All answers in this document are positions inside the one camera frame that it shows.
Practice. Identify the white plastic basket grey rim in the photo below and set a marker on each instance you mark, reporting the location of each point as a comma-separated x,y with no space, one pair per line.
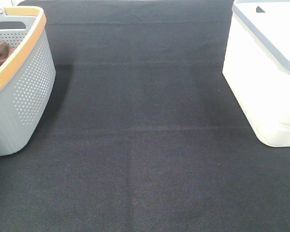
257,66

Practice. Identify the grey perforated basket orange rim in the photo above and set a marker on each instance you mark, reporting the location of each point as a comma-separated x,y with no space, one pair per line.
26,77

